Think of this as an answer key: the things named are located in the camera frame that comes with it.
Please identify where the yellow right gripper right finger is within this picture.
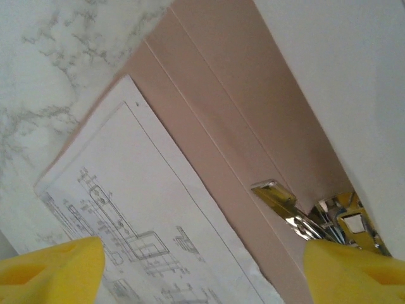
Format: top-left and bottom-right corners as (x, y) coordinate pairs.
(302, 239), (405, 304)

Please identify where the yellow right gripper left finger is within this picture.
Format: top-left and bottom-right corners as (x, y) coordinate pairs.
(0, 236), (106, 304)

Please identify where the white sheet with technical drawing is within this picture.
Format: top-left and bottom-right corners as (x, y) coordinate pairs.
(34, 74), (282, 304)

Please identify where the pink-brown paper folder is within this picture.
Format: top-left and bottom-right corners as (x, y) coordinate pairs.
(33, 0), (360, 304)

